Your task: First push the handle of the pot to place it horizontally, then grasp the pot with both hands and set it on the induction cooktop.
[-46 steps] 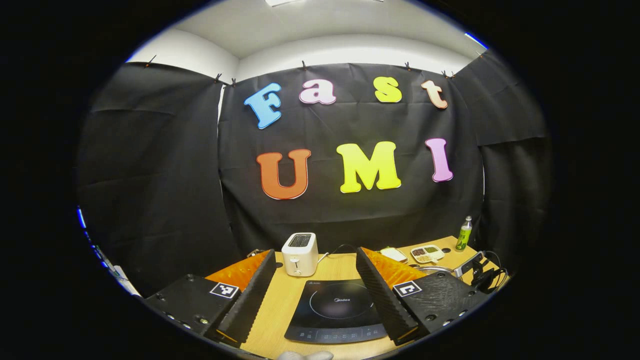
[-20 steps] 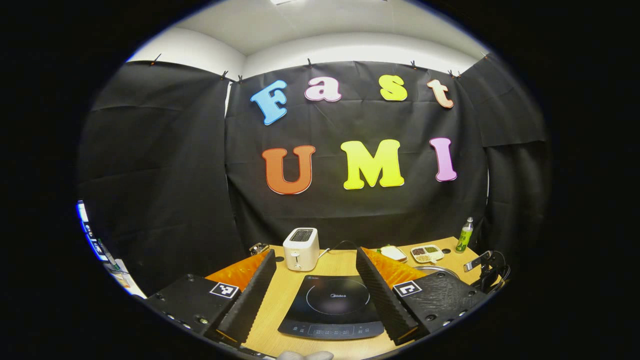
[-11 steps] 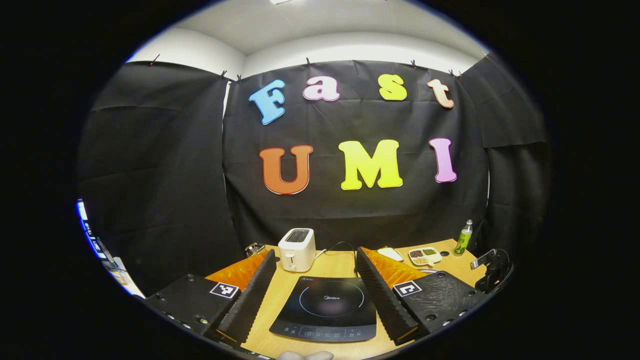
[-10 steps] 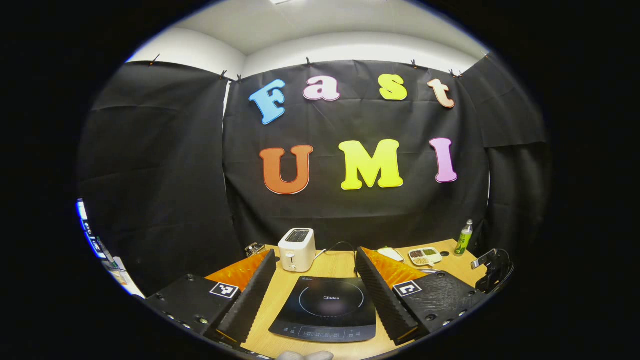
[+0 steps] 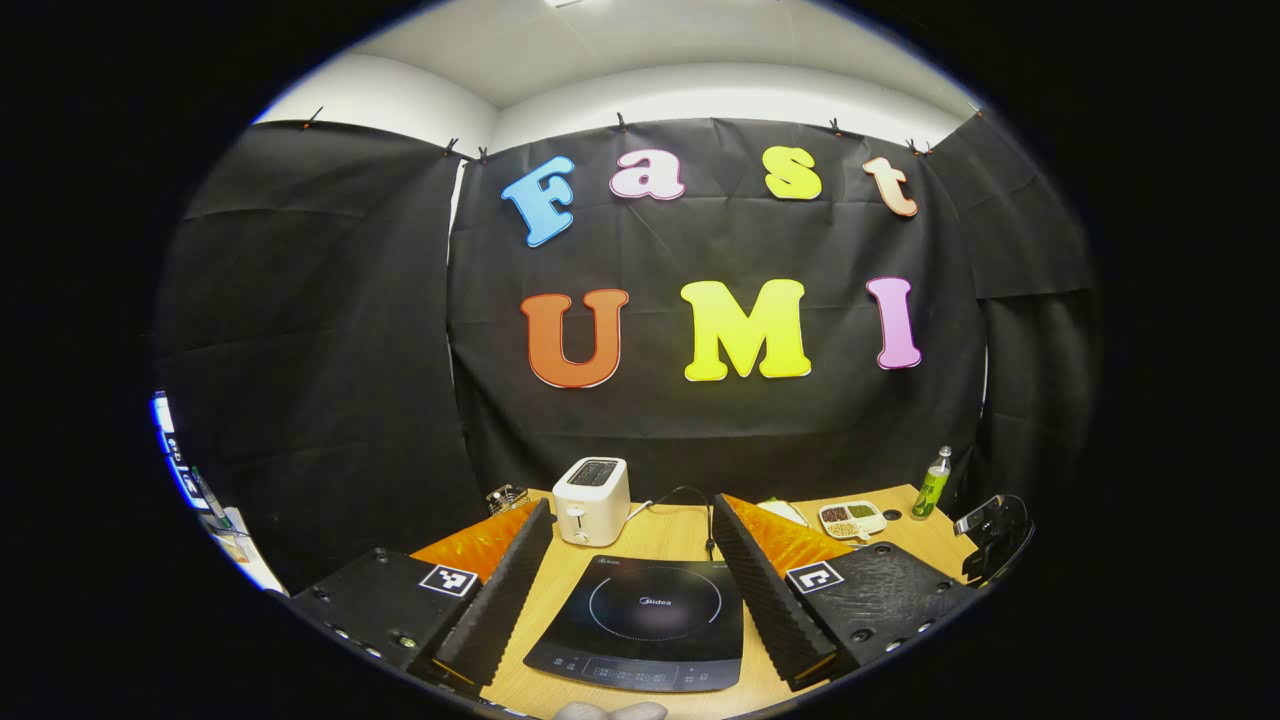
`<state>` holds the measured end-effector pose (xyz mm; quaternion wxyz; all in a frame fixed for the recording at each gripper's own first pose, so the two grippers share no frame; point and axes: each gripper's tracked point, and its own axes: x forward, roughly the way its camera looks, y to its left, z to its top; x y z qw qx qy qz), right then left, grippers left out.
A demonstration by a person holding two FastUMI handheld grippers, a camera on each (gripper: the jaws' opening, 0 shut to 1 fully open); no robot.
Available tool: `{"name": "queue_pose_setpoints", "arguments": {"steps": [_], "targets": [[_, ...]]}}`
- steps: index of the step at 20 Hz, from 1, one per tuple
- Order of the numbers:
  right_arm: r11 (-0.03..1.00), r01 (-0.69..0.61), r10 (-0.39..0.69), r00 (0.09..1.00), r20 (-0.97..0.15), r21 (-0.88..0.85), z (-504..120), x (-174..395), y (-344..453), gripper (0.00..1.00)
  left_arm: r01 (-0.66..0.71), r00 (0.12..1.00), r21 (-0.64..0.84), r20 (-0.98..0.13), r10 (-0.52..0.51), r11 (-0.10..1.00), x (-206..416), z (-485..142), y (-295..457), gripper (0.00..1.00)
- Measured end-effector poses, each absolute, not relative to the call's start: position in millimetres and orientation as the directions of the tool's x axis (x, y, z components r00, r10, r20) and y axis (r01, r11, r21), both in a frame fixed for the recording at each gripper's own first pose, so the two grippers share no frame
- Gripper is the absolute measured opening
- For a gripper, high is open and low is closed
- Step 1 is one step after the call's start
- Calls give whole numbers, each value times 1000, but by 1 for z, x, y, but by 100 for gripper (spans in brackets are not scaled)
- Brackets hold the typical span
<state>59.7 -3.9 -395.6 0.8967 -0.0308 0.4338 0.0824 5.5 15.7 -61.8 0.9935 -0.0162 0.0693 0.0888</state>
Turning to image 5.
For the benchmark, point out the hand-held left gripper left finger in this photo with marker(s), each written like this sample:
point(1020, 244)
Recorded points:
point(505, 600)

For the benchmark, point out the lit screen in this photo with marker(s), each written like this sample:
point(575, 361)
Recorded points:
point(165, 420)

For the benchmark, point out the black induction cooktop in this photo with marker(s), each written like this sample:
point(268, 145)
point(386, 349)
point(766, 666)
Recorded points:
point(640, 640)

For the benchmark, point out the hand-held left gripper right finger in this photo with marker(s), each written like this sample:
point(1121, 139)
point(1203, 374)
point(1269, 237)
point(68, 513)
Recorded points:
point(765, 590)

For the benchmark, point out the white toaster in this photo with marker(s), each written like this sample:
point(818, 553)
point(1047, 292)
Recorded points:
point(590, 510)

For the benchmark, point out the green drink bottle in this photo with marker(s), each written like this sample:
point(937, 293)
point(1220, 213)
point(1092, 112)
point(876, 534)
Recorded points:
point(930, 490)

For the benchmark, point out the white divided dish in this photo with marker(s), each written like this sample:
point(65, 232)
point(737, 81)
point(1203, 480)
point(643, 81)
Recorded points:
point(852, 522)

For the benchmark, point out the sandwich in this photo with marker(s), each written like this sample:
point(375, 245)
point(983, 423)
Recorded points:
point(785, 512)

